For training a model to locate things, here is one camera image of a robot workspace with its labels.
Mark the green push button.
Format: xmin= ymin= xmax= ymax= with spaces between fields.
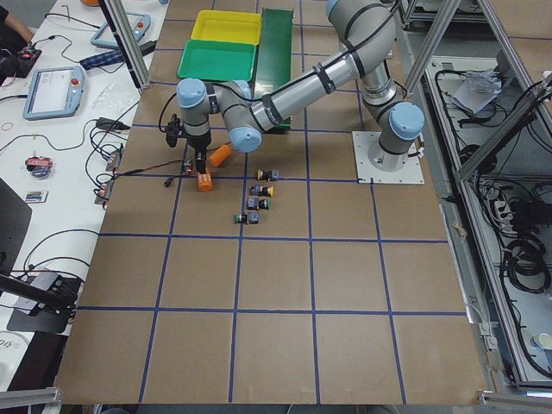
xmin=235 ymin=211 xmax=260 ymax=225
xmin=247 ymin=197 xmax=271 ymax=210

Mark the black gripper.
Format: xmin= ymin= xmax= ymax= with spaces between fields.
xmin=188 ymin=132 xmax=211 ymax=175

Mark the blue plaid cloth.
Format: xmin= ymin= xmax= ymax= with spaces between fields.
xmin=79 ymin=49 xmax=124 ymax=70

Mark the near teach pendant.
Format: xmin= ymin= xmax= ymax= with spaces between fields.
xmin=22 ymin=66 xmax=85 ymax=121

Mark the yellow plastic tray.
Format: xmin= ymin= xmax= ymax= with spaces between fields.
xmin=191 ymin=9 xmax=262 ymax=45

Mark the black power adapter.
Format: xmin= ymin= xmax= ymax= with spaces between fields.
xmin=96 ymin=117 xmax=130 ymax=131

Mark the green conveyor belt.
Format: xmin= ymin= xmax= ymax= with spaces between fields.
xmin=251 ymin=7 xmax=295 ymax=134

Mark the small motor controller board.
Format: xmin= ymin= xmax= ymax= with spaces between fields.
xmin=181 ymin=160 xmax=195 ymax=175

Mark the far teach pendant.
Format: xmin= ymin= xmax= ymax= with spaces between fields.
xmin=90 ymin=12 xmax=152 ymax=49

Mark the green push button middle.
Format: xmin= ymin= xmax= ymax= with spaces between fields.
xmin=247 ymin=197 xmax=271 ymax=210

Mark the red black controller cable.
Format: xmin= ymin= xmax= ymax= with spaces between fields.
xmin=112 ymin=157 xmax=191 ymax=189

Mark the teach pendant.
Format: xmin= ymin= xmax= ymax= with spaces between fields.
xmin=90 ymin=12 xmax=152 ymax=49
xmin=22 ymin=66 xmax=85 ymax=121

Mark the green plastic tray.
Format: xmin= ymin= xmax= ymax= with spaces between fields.
xmin=177 ymin=40 xmax=257 ymax=82

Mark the yellow push button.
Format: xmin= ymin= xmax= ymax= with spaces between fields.
xmin=257 ymin=169 xmax=279 ymax=181
xmin=250 ymin=185 xmax=274 ymax=198

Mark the plain orange cylinder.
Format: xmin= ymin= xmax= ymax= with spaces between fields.
xmin=209 ymin=144 xmax=233 ymax=167

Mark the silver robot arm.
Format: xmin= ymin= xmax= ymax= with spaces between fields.
xmin=165 ymin=1 xmax=425 ymax=173

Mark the green push button outer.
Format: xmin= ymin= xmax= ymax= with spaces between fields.
xmin=235 ymin=211 xmax=260 ymax=225

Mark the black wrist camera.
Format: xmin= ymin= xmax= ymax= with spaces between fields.
xmin=165 ymin=114 xmax=182 ymax=147

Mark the aluminium frame post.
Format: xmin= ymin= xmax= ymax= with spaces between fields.
xmin=98 ymin=0 xmax=151 ymax=91

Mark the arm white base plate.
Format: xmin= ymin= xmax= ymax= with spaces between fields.
xmin=352 ymin=131 xmax=424 ymax=185

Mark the orange cylinder marked 4680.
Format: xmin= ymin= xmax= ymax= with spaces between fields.
xmin=197 ymin=168 xmax=213 ymax=192

